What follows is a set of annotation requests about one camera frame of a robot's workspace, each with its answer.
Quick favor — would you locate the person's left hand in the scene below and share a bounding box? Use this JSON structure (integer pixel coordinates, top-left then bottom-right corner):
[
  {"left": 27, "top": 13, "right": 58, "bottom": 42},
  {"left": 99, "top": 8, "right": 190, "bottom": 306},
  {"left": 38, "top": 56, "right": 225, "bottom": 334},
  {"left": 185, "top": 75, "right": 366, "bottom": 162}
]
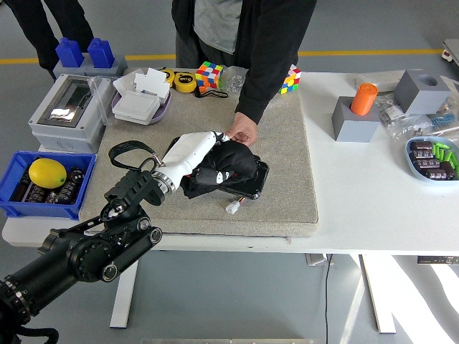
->
[{"left": 225, "top": 112, "right": 259, "bottom": 148}]

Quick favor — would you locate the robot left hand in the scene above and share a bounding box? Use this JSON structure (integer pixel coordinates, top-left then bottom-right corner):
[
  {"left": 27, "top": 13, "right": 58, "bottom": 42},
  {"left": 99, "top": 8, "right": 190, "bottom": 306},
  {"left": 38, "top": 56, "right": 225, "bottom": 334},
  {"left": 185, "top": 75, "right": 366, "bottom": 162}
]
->
[{"left": 161, "top": 130, "right": 235, "bottom": 184}]

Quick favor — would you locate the black rag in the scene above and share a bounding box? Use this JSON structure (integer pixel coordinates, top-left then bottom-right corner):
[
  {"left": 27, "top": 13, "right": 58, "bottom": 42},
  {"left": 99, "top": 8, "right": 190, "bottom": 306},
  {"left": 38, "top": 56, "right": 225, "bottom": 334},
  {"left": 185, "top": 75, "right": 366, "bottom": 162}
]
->
[{"left": 179, "top": 140, "right": 260, "bottom": 199}]

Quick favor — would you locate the desk control panel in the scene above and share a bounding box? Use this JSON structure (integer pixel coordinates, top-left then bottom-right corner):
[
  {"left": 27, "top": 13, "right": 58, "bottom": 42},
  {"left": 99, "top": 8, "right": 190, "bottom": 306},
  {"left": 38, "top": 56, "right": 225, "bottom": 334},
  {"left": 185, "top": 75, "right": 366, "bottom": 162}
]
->
[{"left": 417, "top": 255, "right": 459, "bottom": 265}]

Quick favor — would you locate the purple tray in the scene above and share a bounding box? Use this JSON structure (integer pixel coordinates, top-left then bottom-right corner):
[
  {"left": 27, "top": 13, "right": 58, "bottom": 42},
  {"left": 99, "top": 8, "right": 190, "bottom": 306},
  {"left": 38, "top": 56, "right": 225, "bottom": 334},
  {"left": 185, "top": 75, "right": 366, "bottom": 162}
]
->
[{"left": 111, "top": 89, "right": 173, "bottom": 125}]

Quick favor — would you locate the colourful puzzle cube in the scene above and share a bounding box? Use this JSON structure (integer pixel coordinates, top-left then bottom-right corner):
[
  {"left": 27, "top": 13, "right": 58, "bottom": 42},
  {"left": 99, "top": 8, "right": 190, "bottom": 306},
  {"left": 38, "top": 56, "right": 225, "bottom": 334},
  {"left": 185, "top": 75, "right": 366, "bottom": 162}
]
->
[
  {"left": 278, "top": 64, "right": 303, "bottom": 96},
  {"left": 195, "top": 59, "right": 224, "bottom": 91}
]

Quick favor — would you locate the yellow tape measure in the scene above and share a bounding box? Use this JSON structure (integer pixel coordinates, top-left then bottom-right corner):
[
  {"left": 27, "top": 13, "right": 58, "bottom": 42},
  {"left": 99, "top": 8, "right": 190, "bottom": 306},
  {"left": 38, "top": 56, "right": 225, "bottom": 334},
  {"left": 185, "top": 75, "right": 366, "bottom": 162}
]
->
[
  {"left": 159, "top": 67, "right": 176, "bottom": 87},
  {"left": 174, "top": 70, "right": 197, "bottom": 94}
]

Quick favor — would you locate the grey-brown mat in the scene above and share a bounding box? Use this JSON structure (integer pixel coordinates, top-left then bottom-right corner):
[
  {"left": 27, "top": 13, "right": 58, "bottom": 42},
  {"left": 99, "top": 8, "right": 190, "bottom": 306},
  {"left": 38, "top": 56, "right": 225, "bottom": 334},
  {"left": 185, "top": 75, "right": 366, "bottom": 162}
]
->
[{"left": 79, "top": 67, "right": 320, "bottom": 239}]

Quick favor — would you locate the empty clear plastic bag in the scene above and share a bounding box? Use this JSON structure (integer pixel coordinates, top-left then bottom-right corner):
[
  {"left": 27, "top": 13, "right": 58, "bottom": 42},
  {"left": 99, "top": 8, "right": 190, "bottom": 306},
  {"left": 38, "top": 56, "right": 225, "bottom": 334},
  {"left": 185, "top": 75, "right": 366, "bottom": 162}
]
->
[{"left": 87, "top": 75, "right": 119, "bottom": 127}]

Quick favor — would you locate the grey base for blue blocks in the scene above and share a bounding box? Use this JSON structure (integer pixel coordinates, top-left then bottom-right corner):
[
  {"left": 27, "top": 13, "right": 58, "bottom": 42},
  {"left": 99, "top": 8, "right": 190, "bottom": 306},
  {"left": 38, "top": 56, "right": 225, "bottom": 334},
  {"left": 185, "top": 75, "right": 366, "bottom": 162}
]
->
[{"left": 52, "top": 52, "right": 129, "bottom": 78}]

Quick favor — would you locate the grey block holder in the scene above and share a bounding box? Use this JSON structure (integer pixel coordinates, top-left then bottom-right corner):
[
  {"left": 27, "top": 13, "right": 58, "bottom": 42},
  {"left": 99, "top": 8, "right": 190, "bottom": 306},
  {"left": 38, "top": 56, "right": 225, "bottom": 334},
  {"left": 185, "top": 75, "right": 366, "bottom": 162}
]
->
[{"left": 331, "top": 95, "right": 387, "bottom": 143}]

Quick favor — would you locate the person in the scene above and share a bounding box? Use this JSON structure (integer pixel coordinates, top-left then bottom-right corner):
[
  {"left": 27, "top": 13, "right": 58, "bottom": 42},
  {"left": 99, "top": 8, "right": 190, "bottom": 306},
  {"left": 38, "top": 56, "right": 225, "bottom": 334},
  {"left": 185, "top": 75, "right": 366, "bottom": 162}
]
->
[
  {"left": 171, "top": 0, "right": 318, "bottom": 125},
  {"left": 3, "top": 0, "right": 95, "bottom": 80}
]

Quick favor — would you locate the orange cylinder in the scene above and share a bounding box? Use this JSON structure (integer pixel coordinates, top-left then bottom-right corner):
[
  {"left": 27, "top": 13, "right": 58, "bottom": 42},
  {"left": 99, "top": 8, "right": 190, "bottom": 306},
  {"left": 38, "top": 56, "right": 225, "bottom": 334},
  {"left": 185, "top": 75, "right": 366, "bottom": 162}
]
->
[{"left": 350, "top": 82, "right": 379, "bottom": 116}]

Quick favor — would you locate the blue plastic block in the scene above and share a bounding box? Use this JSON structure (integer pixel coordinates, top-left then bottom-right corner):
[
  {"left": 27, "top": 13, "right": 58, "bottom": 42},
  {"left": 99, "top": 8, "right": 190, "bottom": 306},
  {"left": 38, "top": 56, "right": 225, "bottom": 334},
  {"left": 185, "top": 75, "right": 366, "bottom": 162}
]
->
[
  {"left": 55, "top": 37, "right": 85, "bottom": 68},
  {"left": 87, "top": 37, "right": 115, "bottom": 69}
]

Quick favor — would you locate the clear bag of metal parts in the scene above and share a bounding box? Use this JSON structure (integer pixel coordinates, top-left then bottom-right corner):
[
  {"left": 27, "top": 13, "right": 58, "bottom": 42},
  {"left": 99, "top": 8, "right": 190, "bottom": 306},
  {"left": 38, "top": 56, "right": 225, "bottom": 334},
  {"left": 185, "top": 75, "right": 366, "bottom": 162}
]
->
[{"left": 374, "top": 91, "right": 408, "bottom": 125}]

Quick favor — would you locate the yellow lemon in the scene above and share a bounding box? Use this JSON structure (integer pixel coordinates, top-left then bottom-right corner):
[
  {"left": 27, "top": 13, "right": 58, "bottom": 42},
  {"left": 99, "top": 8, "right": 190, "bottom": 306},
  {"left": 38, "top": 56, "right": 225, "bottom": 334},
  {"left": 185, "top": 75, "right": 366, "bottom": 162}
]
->
[{"left": 28, "top": 158, "right": 68, "bottom": 189}]

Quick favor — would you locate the white table leg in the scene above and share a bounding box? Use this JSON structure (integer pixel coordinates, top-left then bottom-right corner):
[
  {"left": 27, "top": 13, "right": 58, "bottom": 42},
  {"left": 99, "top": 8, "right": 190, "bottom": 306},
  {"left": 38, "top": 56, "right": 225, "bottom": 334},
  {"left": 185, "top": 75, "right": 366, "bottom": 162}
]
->
[
  {"left": 359, "top": 254, "right": 397, "bottom": 335},
  {"left": 109, "top": 249, "right": 141, "bottom": 329}
]

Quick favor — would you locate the clear bag of small screws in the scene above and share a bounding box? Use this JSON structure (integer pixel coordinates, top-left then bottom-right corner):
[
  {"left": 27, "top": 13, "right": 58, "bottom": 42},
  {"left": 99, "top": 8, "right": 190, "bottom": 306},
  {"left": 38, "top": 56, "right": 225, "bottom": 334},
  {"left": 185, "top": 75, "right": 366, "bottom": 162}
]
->
[{"left": 380, "top": 114, "right": 435, "bottom": 143}]

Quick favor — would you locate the light blue bowl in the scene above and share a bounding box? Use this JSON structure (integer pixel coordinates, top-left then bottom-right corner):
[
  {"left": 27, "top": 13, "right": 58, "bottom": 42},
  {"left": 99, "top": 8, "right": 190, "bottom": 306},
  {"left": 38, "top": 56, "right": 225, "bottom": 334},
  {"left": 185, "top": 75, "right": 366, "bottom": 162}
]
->
[{"left": 405, "top": 135, "right": 459, "bottom": 187}]

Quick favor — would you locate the grey cube with round hole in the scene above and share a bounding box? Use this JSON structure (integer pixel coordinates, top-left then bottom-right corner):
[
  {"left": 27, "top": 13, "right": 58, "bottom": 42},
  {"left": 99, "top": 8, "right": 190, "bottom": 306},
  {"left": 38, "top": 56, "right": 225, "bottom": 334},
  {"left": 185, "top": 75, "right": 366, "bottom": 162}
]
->
[{"left": 394, "top": 69, "right": 452, "bottom": 116}]

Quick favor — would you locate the blue plastic bin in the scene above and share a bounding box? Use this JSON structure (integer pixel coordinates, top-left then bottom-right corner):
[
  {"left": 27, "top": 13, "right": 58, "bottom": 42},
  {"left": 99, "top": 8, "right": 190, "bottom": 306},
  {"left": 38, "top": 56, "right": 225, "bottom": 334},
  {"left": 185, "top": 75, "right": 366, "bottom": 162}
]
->
[{"left": 0, "top": 150, "right": 97, "bottom": 221}]

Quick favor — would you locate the clear bag of blue resistors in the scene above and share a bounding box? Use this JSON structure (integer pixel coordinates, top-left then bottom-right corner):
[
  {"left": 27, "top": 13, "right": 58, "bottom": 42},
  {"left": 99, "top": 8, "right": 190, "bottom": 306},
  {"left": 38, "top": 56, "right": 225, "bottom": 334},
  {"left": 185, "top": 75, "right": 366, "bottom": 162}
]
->
[{"left": 428, "top": 102, "right": 459, "bottom": 136}]

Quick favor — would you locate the white cart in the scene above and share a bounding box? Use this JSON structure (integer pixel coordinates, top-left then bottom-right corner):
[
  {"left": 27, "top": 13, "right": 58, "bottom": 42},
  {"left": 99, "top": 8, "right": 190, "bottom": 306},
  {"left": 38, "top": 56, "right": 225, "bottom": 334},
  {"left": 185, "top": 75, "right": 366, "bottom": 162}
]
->
[{"left": 441, "top": 38, "right": 459, "bottom": 69}]

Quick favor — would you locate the black strap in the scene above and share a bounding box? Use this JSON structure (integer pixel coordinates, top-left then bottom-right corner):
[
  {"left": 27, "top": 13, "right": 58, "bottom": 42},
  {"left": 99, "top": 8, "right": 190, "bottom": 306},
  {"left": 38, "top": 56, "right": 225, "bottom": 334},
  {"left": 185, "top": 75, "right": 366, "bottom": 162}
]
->
[{"left": 194, "top": 87, "right": 230, "bottom": 100}]

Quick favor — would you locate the white wall switch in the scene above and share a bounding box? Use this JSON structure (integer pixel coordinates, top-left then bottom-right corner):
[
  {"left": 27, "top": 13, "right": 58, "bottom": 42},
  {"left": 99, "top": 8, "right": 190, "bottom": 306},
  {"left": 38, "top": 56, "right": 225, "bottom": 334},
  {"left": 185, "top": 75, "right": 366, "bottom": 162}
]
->
[{"left": 113, "top": 92, "right": 161, "bottom": 125}]

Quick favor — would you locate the white connector with coloured wires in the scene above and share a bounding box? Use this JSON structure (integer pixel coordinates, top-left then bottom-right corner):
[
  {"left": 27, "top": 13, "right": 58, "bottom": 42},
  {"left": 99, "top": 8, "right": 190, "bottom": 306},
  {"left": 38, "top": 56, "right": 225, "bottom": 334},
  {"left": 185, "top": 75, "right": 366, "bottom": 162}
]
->
[{"left": 224, "top": 195, "right": 248, "bottom": 216}]

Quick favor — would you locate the grey electrical enclosure box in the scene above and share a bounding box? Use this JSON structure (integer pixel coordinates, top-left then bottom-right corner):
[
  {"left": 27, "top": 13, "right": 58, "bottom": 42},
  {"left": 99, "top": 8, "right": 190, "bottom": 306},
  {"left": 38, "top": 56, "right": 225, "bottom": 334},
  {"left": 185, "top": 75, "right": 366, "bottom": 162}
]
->
[{"left": 28, "top": 73, "right": 118, "bottom": 154}]

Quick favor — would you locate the grey bracket under table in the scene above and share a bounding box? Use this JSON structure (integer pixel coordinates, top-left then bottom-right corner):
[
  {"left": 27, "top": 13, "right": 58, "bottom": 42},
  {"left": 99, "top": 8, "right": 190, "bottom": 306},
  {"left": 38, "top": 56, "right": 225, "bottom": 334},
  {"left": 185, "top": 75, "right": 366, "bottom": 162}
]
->
[{"left": 305, "top": 253, "right": 334, "bottom": 267}]

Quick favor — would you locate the black cable under table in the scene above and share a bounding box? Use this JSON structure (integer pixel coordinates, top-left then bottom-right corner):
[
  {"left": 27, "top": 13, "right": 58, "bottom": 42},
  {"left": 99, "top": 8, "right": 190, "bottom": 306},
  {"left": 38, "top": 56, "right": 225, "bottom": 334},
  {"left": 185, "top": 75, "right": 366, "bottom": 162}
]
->
[{"left": 323, "top": 254, "right": 333, "bottom": 344}]

